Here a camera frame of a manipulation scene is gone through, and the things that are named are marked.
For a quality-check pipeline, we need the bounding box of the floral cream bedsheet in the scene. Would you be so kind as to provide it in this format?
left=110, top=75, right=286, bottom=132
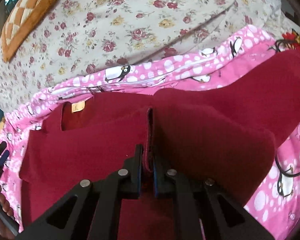
left=0, top=0, right=300, bottom=112

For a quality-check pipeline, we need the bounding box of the red yellow patterned cloth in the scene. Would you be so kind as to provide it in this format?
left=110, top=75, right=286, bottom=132
left=282, top=29, right=300, bottom=49

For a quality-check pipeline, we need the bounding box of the red knit garment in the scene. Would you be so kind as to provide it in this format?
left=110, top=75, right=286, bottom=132
left=19, top=50, right=300, bottom=239

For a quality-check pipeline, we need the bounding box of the orange checkered cushion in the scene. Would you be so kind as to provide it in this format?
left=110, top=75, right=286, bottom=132
left=1, top=0, right=56, bottom=63

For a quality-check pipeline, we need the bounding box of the pink penguin blanket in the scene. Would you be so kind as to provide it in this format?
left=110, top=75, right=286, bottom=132
left=0, top=25, right=300, bottom=239

